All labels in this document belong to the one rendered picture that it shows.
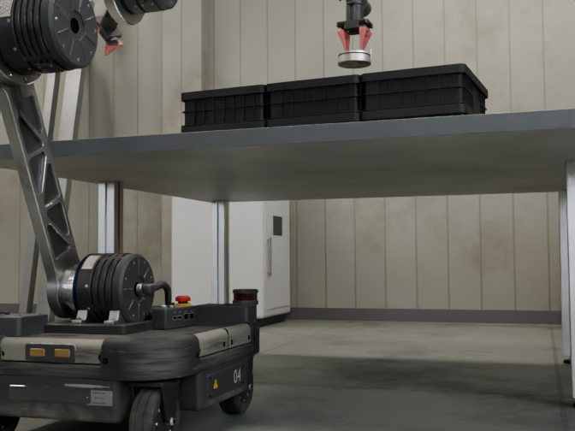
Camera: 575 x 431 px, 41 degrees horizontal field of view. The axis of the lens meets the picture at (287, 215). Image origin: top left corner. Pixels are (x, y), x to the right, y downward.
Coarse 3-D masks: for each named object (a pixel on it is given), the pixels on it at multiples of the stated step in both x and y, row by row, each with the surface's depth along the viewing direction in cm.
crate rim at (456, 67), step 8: (448, 64) 212; (456, 64) 211; (464, 64) 211; (376, 72) 220; (384, 72) 219; (392, 72) 218; (400, 72) 217; (408, 72) 216; (416, 72) 215; (424, 72) 214; (432, 72) 213; (440, 72) 213; (448, 72) 212; (456, 72) 211; (464, 72) 211; (368, 80) 221; (472, 80) 221; (480, 88) 232
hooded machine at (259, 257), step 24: (192, 216) 472; (240, 216) 462; (264, 216) 461; (288, 216) 505; (192, 240) 472; (240, 240) 462; (264, 240) 461; (288, 240) 504; (192, 264) 471; (240, 264) 461; (264, 264) 460; (288, 264) 503; (192, 288) 470; (240, 288) 460; (264, 288) 459; (288, 288) 501; (264, 312) 458; (288, 312) 504
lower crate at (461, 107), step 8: (448, 104) 211; (456, 104) 210; (464, 104) 210; (368, 112) 220; (376, 112) 219; (384, 112) 218; (392, 112) 217; (400, 112) 216; (408, 112) 216; (416, 112) 215; (424, 112) 214; (432, 112) 213; (440, 112) 212; (448, 112) 211; (456, 112) 210; (464, 112) 213; (472, 112) 219; (368, 120) 221; (376, 120) 220; (384, 120) 219
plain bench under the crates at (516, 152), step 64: (256, 128) 176; (320, 128) 172; (384, 128) 167; (448, 128) 163; (512, 128) 159; (192, 192) 300; (256, 192) 302; (320, 192) 304; (384, 192) 306; (448, 192) 308; (512, 192) 310
